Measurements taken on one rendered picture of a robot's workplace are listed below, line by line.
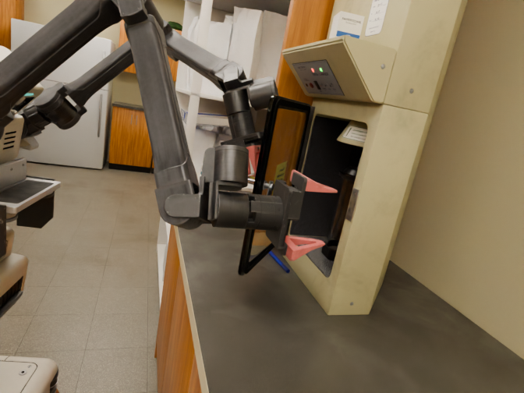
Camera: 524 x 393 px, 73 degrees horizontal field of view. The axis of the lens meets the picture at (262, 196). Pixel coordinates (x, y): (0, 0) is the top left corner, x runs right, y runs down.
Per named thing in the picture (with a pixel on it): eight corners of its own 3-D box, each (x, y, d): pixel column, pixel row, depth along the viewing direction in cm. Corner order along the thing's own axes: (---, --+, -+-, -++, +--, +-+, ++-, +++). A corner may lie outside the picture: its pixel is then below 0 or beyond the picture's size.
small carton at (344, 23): (348, 51, 76) (355, 21, 75) (357, 48, 72) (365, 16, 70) (327, 46, 76) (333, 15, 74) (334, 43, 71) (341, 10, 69)
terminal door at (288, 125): (282, 239, 106) (311, 104, 96) (239, 278, 79) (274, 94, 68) (280, 238, 107) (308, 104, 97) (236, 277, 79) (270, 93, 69)
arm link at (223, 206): (203, 228, 57) (210, 224, 51) (205, 186, 58) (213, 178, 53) (244, 230, 59) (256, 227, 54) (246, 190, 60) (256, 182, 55)
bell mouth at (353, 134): (380, 146, 97) (386, 125, 96) (426, 159, 81) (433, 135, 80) (323, 136, 92) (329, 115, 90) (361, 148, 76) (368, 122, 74)
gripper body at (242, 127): (233, 149, 88) (226, 120, 88) (270, 139, 85) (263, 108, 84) (221, 150, 83) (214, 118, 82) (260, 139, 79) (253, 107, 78)
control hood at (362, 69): (313, 97, 97) (321, 59, 95) (384, 104, 68) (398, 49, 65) (274, 89, 94) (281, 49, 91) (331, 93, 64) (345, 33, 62)
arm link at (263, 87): (235, 94, 92) (223, 67, 85) (278, 83, 90) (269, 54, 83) (236, 127, 85) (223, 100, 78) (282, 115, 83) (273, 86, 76)
